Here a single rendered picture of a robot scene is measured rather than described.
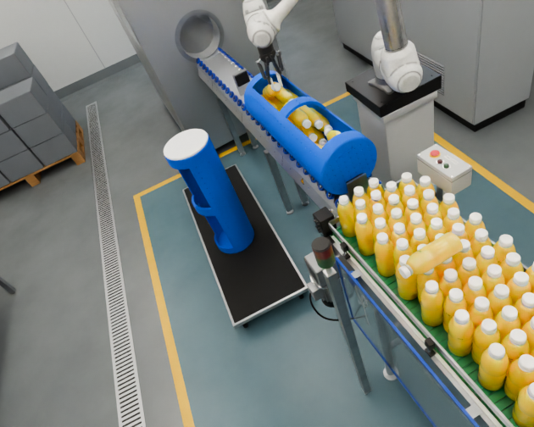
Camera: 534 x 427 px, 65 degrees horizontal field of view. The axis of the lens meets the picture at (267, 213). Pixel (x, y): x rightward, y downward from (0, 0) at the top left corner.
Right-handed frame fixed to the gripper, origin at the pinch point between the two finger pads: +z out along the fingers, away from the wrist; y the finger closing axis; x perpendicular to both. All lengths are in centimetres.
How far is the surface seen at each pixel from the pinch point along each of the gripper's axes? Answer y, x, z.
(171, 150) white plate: 62, -31, 25
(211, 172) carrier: 48, -17, 42
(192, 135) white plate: 47, -34, 25
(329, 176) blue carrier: 10, 61, 18
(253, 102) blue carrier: 10.9, -12.7, 11.7
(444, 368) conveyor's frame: 21, 143, 39
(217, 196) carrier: 52, -16, 60
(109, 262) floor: 152, -95, 129
